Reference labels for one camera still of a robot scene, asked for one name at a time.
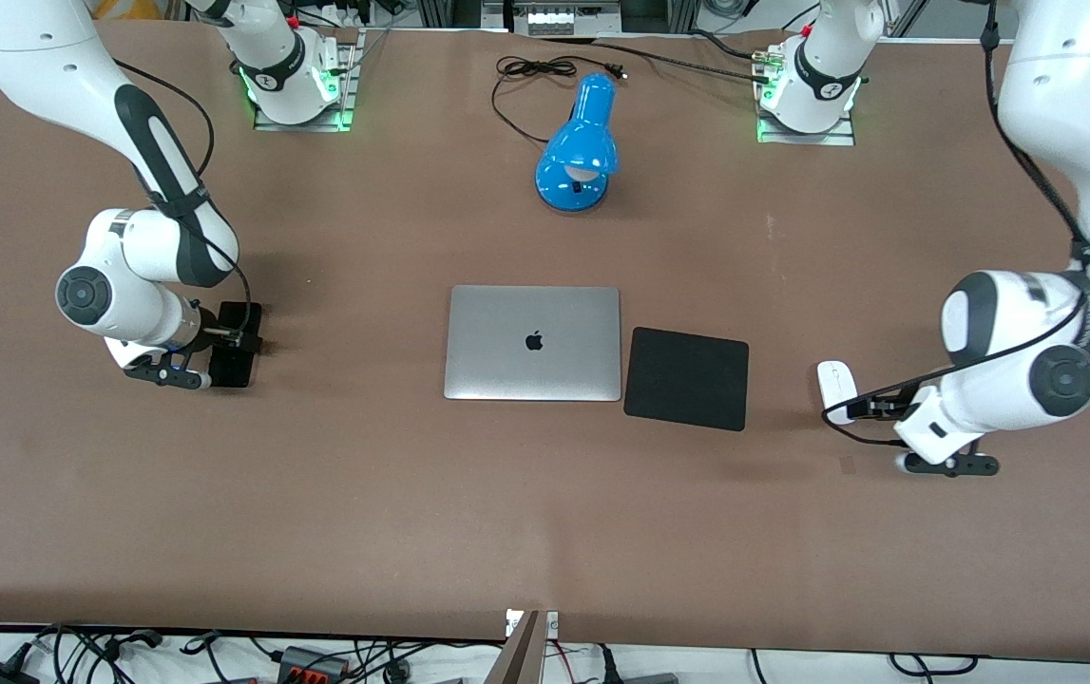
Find black smartphone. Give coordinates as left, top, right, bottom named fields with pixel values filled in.
left=212, top=302, right=263, bottom=389

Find white computer mouse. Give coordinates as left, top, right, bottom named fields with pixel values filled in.
left=816, top=360, right=860, bottom=425

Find black mouse pad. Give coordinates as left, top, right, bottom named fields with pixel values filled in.
left=623, top=327, right=750, bottom=432

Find silver closed laptop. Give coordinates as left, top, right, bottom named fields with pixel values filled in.
left=443, top=285, right=622, bottom=403

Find black device with red connectors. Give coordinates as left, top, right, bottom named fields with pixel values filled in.
left=277, top=646, right=353, bottom=681

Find blue desk lamp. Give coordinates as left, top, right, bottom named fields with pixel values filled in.
left=535, top=73, right=620, bottom=214

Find white power strip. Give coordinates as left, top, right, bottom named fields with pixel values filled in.
left=526, top=8, right=602, bottom=37

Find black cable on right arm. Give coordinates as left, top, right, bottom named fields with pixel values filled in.
left=112, top=57, right=253, bottom=343

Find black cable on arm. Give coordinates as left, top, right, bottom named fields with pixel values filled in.
left=112, top=57, right=253, bottom=343
left=822, top=0, right=1090, bottom=447

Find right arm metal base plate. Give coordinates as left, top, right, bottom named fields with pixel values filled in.
left=253, top=28, right=362, bottom=132

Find black looped floor cable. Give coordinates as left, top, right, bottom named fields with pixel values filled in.
left=889, top=654, right=978, bottom=677

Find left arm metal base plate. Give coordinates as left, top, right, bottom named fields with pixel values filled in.
left=755, top=43, right=857, bottom=146

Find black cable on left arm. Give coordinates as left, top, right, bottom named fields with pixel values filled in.
left=822, top=0, right=1090, bottom=447

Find thick black table cable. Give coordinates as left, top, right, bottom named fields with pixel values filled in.
left=545, top=36, right=775, bottom=85

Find black lamp power cord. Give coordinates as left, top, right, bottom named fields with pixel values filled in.
left=491, top=55, right=629, bottom=145

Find wedge-shaped camera post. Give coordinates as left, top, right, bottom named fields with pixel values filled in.
left=483, top=610, right=545, bottom=684

